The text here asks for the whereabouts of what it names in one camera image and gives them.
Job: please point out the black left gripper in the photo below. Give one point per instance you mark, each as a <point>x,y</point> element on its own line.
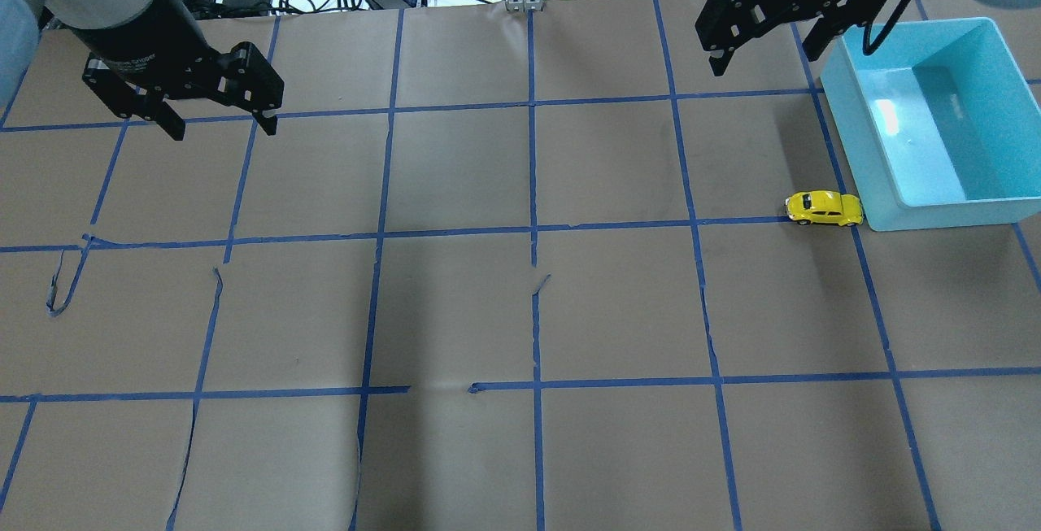
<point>143,32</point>

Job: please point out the yellow beetle toy car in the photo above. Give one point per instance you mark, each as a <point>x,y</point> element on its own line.
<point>824,207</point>

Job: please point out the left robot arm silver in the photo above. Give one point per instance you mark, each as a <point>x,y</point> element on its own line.
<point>22,22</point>

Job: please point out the turquoise plastic bin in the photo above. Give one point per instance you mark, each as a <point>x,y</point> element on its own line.
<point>939,126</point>

